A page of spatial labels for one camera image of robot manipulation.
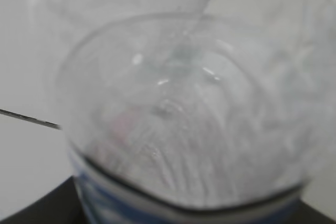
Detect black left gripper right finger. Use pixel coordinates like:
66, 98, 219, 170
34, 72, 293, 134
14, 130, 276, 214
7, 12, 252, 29
296, 201, 335, 224

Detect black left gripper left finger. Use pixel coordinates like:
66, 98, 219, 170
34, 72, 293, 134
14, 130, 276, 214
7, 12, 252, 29
1, 177, 87, 224

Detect clear plastic water bottle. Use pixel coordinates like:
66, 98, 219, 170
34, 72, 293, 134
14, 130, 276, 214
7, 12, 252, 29
26, 0, 335, 223

